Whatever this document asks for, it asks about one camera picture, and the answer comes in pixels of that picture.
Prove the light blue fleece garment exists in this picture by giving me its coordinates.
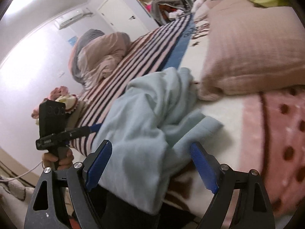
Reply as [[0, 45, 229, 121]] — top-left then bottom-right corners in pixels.
[[91, 67, 222, 214]]

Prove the left hand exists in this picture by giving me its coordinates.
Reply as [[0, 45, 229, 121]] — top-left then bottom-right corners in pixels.
[[41, 147, 75, 171]]

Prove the cream yellow small garment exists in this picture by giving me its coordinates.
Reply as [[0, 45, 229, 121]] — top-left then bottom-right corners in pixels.
[[31, 94, 79, 126]]

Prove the pink small garment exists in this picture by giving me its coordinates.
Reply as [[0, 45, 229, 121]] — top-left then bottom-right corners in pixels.
[[31, 86, 68, 119]]

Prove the fleece patterned left sleeve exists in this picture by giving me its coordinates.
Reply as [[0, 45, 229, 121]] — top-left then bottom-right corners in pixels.
[[1, 176, 34, 224]]

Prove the rolled pink grey duvet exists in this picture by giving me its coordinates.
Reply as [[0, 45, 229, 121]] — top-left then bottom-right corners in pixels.
[[68, 29, 131, 90]]

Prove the striped bed blanket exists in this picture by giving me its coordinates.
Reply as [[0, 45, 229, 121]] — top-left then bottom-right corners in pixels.
[[69, 13, 199, 157]]

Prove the white door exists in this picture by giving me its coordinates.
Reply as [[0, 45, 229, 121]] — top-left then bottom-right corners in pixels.
[[98, 0, 149, 41]]

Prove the white air conditioner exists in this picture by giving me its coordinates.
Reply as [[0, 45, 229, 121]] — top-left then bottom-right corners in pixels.
[[54, 8, 93, 30]]

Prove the beige pink pillow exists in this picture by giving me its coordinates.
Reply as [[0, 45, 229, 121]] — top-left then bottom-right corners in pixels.
[[198, 0, 304, 101]]

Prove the white charging cable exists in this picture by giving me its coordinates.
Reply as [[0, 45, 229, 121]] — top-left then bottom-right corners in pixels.
[[0, 160, 43, 183]]

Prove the blue wall poster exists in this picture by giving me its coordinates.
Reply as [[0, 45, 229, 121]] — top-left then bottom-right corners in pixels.
[[68, 36, 78, 47]]

